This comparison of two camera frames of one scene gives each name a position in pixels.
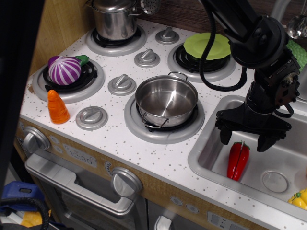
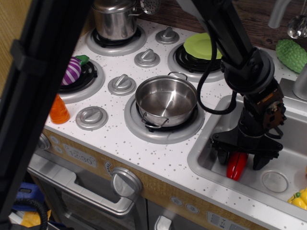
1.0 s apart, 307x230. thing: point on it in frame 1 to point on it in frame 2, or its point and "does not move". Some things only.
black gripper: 258,114 to 259,112
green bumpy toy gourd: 299,51 does not move
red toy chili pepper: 238,160 does not move
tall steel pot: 115,20 does not move
